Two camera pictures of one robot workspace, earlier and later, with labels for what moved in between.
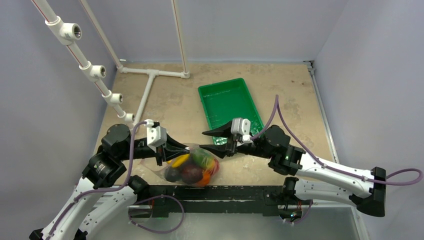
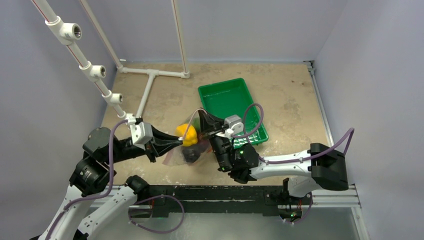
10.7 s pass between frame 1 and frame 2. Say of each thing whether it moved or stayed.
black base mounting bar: stayed
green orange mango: moved
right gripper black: moved
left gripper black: stayed
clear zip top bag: moved
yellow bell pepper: moved
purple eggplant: moved
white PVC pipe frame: stayed
